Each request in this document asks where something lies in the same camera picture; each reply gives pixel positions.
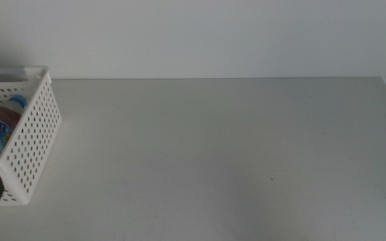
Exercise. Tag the red cola can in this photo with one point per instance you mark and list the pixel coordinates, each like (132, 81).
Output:
(8, 117)

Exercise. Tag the white perforated plastic basket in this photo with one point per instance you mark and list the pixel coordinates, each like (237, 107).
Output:
(32, 140)

